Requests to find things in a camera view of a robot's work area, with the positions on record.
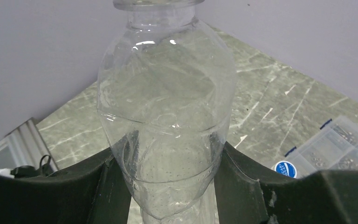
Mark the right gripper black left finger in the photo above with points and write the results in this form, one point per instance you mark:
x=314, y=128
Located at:
x=92, y=191

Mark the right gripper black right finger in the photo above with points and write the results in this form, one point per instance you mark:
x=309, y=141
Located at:
x=249, y=193

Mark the blue bottle cap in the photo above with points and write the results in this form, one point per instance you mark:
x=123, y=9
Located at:
x=285, y=168

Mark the clear plastic bottle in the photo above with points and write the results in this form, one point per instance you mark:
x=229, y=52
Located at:
x=165, y=92

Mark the clear plastic screw box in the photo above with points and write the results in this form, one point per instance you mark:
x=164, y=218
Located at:
x=335, y=147

